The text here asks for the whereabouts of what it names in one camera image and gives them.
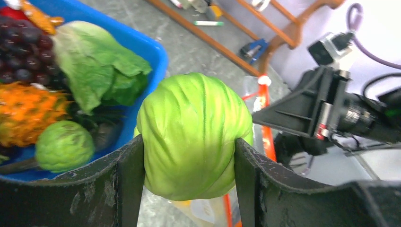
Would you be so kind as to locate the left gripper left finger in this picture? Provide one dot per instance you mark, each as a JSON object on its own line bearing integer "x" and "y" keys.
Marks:
{"x": 104, "y": 193}

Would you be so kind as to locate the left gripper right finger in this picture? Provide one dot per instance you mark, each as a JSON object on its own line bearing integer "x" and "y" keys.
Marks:
{"x": 270, "y": 195}

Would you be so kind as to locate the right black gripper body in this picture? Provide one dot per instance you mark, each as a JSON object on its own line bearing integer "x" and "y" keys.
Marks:
{"x": 330, "y": 86}

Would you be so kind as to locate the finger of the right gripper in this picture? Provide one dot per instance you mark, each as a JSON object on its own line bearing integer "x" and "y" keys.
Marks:
{"x": 295, "y": 113}

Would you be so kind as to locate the clear zip top bag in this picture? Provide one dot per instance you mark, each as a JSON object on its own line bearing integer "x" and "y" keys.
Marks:
{"x": 224, "y": 211}

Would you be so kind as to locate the pale green toy cabbage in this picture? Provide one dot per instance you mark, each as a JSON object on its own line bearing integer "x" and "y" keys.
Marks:
{"x": 189, "y": 125}

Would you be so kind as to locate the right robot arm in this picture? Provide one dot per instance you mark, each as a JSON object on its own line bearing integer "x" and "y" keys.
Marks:
{"x": 352, "y": 115}

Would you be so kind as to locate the green toy cabbage front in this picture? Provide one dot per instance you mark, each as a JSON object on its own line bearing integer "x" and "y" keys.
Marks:
{"x": 63, "y": 146}

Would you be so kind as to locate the blue stapler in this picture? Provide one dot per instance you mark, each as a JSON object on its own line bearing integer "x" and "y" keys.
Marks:
{"x": 252, "y": 51}

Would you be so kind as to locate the blue plastic bin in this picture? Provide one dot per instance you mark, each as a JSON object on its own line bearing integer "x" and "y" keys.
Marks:
{"x": 145, "y": 47}

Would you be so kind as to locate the orange textured toy fruit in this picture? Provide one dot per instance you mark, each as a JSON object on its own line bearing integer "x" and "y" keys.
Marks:
{"x": 26, "y": 111}

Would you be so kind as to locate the green toy lettuce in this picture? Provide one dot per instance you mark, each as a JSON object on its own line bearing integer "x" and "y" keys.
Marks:
{"x": 100, "y": 71}

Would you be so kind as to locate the green capped marker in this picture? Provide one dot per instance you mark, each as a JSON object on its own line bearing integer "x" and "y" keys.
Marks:
{"x": 208, "y": 23}

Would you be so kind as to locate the dark toy grapes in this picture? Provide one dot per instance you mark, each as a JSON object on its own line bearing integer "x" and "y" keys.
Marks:
{"x": 26, "y": 55}

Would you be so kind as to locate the red toy pepper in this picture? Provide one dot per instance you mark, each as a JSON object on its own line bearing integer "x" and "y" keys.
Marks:
{"x": 12, "y": 13}

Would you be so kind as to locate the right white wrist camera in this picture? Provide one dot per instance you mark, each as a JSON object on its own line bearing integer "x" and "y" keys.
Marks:
{"x": 334, "y": 50}

